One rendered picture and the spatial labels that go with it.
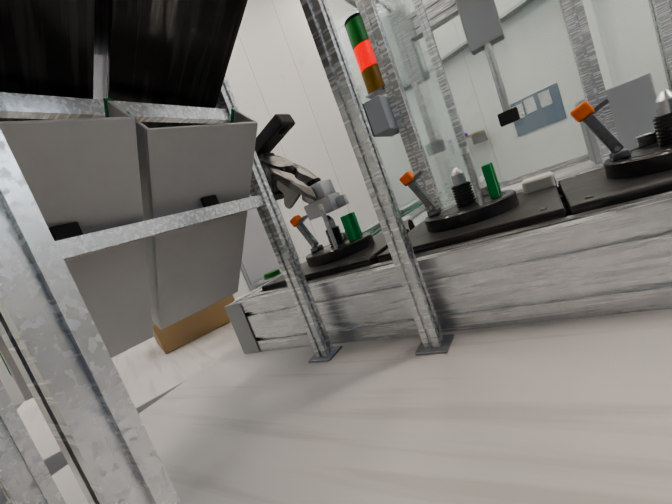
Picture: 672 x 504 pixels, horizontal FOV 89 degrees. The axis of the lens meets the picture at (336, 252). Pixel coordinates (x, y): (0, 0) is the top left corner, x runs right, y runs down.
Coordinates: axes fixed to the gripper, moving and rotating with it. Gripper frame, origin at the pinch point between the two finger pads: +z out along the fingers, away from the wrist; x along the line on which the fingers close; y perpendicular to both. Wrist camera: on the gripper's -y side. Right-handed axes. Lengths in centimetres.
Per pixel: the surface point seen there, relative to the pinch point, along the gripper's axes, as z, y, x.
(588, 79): 33, -42, -78
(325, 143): -383, 182, -721
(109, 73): -7.8, -14.0, 35.5
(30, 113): -5.8, -10.6, 42.8
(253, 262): -310, 406, -451
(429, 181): 15.3, -7.3, -17.4
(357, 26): -12.7, -28.5, -16.6
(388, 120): 2.7, -15.2, -13.5
